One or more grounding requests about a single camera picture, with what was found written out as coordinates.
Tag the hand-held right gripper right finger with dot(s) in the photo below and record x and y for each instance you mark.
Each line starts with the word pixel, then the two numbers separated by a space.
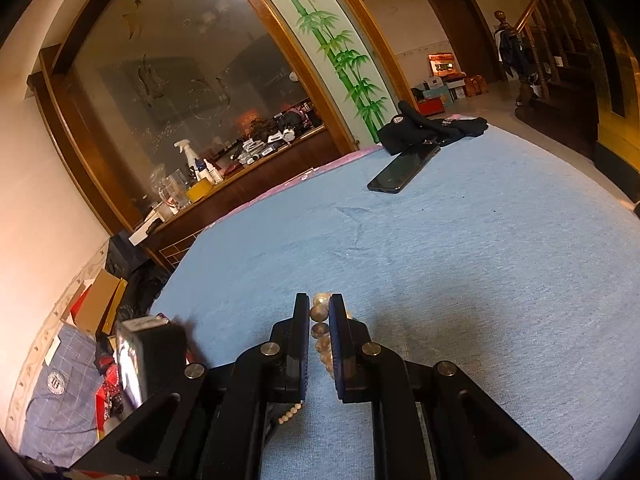
pixel 335 350

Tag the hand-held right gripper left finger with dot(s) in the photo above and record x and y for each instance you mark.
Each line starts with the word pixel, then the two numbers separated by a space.
pixel 303 345

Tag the black plastic bag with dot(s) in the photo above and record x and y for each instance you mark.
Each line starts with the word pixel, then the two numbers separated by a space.
pixel 145 290

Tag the cardboard box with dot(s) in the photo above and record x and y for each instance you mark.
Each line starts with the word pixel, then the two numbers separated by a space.
pixel 97 302

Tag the dark shopping bag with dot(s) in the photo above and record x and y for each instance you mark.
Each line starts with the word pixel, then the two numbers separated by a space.
pixel 124 257

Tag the blue plaid cloth with emblem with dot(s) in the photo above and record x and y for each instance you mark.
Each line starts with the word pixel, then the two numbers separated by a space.
pixel 62 390

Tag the blue tablecloth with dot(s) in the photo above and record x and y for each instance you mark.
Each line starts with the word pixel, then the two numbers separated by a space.
pixel 475 285

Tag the glass mug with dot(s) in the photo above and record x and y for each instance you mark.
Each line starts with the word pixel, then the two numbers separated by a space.
pixel 176 194

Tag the wooden counter cabinet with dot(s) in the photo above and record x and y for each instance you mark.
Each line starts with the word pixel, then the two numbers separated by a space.
pixel 260 185

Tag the pink cloth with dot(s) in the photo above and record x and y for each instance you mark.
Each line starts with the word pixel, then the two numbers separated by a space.
pixel 300 177

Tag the yellow box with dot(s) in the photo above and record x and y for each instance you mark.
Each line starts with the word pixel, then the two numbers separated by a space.
pixel 200 191

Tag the blue capped bottle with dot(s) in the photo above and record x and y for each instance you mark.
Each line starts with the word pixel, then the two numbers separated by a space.
pixel 202 172

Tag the small white bottle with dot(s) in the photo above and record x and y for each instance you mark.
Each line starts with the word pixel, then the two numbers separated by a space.
pixel 214 172

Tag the black smartphone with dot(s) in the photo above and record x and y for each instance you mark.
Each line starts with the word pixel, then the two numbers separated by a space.
pixel 404 170

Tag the white spray bottle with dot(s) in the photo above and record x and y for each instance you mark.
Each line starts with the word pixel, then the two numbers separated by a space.
pixel 187 157

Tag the pile of assorted small items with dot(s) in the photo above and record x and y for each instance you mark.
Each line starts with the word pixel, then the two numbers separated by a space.
pixel 272 135

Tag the black gloves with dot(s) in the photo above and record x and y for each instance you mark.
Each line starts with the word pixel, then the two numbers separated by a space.
pixel 462 129

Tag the white round clock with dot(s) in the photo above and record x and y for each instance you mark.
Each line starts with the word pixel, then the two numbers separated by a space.
pixel 294 76

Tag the teal white box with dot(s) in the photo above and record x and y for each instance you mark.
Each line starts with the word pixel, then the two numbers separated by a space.
pixel 436 92

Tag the wooden framed etched glass panel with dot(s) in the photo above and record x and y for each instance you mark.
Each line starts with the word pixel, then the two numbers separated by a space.
pixel 190 75

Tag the bamboo painted glass panel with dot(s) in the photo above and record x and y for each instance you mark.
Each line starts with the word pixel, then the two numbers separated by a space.
pixel 330 45

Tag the lit orange shrine box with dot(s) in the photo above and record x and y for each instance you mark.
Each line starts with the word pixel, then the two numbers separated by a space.
pixel 442 65

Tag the brown wooden door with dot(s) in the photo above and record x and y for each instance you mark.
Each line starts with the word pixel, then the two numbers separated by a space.
pixel 462 35

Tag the dark hanging jacket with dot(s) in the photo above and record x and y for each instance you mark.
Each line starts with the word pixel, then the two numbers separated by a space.
pixel 515 55

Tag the wooden staircase railing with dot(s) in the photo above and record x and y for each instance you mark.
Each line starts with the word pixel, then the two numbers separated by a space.
pixel 555 60

